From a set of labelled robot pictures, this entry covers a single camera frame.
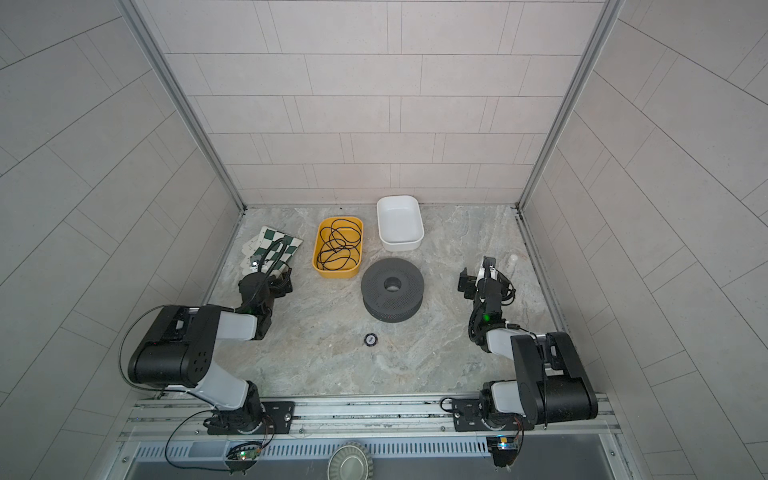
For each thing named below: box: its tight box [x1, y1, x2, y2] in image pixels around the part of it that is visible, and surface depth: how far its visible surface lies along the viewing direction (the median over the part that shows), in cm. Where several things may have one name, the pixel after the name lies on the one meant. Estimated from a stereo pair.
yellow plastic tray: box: [312, 216, 365, 279], surface depth 104 cm
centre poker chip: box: [364, 333, 378, 347], surface depth 86 cm
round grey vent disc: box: [327, 441, 374, 480], surface depth 66 cm
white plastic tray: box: [376, 195, 425, 252], surface depth 112 cm
